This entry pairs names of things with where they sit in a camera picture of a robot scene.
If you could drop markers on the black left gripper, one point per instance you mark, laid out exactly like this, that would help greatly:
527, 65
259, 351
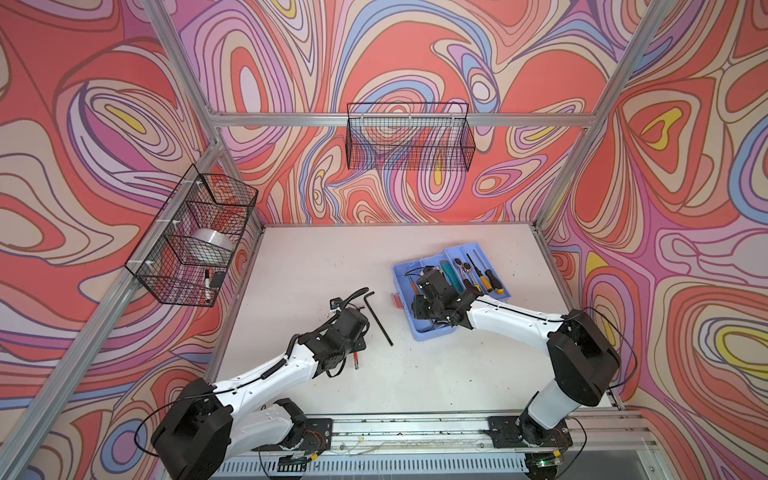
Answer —
360, 342

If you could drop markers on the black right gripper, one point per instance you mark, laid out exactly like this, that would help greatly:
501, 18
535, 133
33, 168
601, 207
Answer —
417, 308

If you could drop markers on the white and blue tool box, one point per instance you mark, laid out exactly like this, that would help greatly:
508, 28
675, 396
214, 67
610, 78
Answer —
423, 330

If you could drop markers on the teal utility knife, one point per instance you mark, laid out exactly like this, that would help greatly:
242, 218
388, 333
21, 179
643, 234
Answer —
451, 276

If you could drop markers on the black hex key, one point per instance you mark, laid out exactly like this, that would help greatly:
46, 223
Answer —
368, 305

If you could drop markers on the black yellow ratchet wrench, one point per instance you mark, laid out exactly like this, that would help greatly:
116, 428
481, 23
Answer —
469, 275

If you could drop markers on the black yellow long screwdriver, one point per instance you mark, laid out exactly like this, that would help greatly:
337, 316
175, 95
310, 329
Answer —
495, 282

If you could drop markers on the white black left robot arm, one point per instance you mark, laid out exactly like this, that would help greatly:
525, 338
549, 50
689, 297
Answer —
209, 423

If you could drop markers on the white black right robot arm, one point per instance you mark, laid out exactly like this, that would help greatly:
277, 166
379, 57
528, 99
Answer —
583, 360

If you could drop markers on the silver tape roll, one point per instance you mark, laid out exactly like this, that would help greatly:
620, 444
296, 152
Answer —
204, 239

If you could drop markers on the aluminium front rail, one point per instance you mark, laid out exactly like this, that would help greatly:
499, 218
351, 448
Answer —
461, 432

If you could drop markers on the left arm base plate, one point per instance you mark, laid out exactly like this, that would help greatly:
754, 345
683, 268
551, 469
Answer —
312, 436

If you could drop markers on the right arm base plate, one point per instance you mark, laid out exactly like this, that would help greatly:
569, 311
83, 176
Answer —
513, 432

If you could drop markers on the black wire basket back wall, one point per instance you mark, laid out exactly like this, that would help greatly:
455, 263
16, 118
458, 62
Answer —
409, 136

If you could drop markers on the black wire basket wall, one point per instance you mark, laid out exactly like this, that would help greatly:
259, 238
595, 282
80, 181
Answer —
409, 136
161, 265

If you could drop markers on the black wire basket left wall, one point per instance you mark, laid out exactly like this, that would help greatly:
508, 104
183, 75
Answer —
161, 265

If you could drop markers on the aluminium corner frame post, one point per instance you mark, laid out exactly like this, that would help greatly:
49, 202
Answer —
639, 43

